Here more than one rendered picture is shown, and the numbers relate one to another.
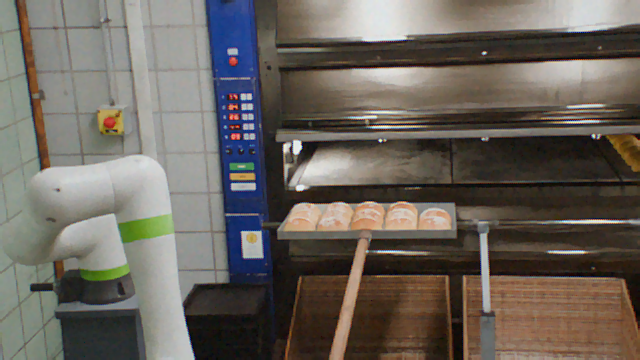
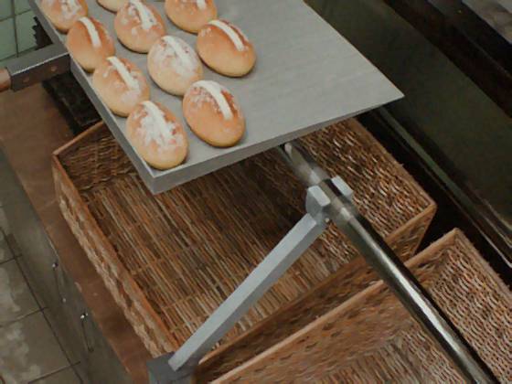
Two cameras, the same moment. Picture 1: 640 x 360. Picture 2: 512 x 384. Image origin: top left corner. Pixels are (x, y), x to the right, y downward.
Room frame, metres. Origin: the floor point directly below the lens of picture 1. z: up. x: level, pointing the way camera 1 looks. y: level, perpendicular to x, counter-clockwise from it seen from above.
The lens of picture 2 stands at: (2.23, -0.98, 1.95)
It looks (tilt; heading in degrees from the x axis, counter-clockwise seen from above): 48 degrees down; 48
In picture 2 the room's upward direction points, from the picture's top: 4 degrees clockwise
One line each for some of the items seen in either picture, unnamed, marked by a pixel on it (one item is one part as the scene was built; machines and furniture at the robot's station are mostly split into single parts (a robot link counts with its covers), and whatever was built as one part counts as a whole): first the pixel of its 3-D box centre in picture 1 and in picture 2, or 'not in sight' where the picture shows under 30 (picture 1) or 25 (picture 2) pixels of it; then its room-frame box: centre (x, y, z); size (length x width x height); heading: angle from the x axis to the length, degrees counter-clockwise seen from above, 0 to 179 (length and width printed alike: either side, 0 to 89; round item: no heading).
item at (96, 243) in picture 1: (96, 237); not in sight; (2.23, 0.60, 1.36); 0.16 x 0.13 x 0.19; 118
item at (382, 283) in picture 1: (370, 337); (228, 206); (2.92, -0.12, 0.72); 0.56 x 0.49 x 0.28; 84
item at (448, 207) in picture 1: (369, 216); (182, 16); (2.82, -0.13, 1.19); 0.55 x 0.36 x 0.03; 83
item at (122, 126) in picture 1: (114, 120); not in sight; (3.26, 0.76, 1.46); 0.10 x 0.07 x 0.10; 83
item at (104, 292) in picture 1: (85, 283); not in sight; (2.24, 0.64, 1.23); 0.26 x 0.15 x 0.06; 87
